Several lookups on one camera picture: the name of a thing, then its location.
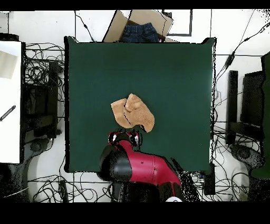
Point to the peach terry towel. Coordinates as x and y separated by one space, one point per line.
137 114

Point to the brown cardboard box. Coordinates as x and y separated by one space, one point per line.
118 27

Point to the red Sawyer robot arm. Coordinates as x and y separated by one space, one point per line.
147 167

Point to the white side table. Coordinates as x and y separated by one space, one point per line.
10 137

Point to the black office chair base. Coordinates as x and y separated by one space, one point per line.
244 154

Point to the black power strip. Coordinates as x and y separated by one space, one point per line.
63 188

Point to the black striped tool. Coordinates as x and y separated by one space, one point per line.
8 112

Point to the blue denim jeans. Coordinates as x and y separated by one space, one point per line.
139 33

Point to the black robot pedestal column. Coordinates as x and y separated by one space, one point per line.
126 194

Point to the grey office chair base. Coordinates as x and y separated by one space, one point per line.
35 146

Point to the black flat panel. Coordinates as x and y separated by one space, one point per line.
252 99

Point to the dark green table cloth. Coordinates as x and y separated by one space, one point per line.
95 84

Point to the black equipment rack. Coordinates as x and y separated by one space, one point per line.
40 118

